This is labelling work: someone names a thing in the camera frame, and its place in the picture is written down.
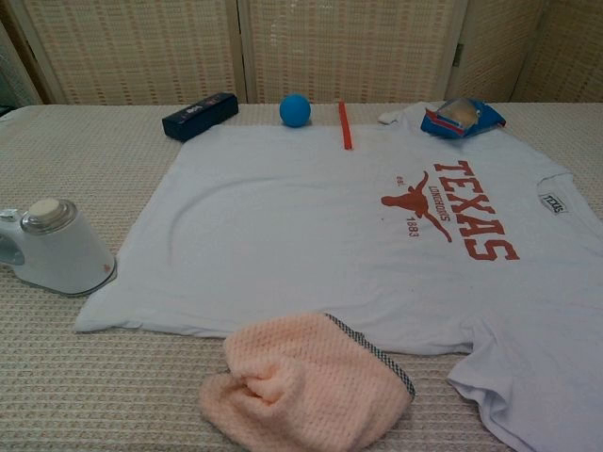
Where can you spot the white steam iron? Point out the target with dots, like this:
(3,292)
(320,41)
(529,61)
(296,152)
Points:
(66,254)

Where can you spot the white Texas Longhorns T-shirt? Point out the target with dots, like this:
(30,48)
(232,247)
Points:
(292,235)

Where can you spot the red stick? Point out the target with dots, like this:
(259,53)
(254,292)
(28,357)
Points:
(345,124)

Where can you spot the blue ball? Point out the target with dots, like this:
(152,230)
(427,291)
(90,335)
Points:
(295,111)

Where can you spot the dark blue rectangular box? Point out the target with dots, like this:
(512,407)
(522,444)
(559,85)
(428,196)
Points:
(198,117)

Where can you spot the peach waffle towel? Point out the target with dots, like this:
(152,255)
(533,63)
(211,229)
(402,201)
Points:
(306,376)

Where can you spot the beige woven folding screen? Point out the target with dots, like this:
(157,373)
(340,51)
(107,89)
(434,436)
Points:
(330,47)

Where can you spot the blue snack packet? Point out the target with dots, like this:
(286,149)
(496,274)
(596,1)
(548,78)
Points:
(485,120)

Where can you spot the beige woven tablecloth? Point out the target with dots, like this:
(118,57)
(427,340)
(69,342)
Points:
(70,376)

